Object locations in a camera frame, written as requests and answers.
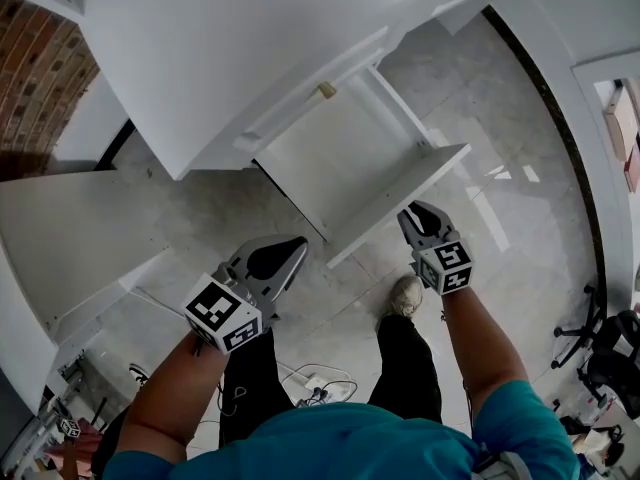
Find white side table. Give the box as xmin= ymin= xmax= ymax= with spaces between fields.
xmin=0 ymin=170 xmax=174 ymax=414

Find white desk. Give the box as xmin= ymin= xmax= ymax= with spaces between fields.
xmin=0 ymin=0 xmax=536 ymax=184

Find person's left forearm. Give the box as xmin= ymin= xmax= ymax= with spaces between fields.
xmin=114 ymin=330 xmax=229 ymax=462

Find person's right forearm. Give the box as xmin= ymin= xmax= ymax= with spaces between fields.
xmin=439 ymin=285 xmax=529 ymax=414

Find pink book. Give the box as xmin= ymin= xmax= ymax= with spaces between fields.
xmin=623 ymin=142 xmax=640 ymax=193

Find person's teal shirt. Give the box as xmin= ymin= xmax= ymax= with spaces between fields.
xmin=102 ymin=378 xmax=581 ymax=480

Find white power strip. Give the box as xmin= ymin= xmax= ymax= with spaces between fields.
xmin=297 ymin=375 xmax=351 ymax=402

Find beige box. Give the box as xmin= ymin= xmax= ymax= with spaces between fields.
xmin=602 ymin=80 xmax=640 ymax=162

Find black office chair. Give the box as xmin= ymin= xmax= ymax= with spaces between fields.
xmin=551 ymin=282 xmax=640 ymax=412

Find white desk drawer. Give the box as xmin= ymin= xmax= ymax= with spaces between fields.
xmin=252 ymin=65 xmax=472 ymax=270

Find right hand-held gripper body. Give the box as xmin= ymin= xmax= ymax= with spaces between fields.
xmin=397 ymin=200 xmax=474 ymax=297

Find white narrow drawer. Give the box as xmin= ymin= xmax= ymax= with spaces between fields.
xmin=232 ymin=25 xmax=391 ymax=152

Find person's grey shoe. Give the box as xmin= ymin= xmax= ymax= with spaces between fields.
xmin=378 ymin=274 xmax=425 ymax=319

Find person's black trousers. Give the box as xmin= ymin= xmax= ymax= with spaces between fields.
xmin=218 ymin=315 xmax=444 ymax=449

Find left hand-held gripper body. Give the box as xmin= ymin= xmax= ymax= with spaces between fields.
xmin=182 ymin=235 xmax=309 ymax=355

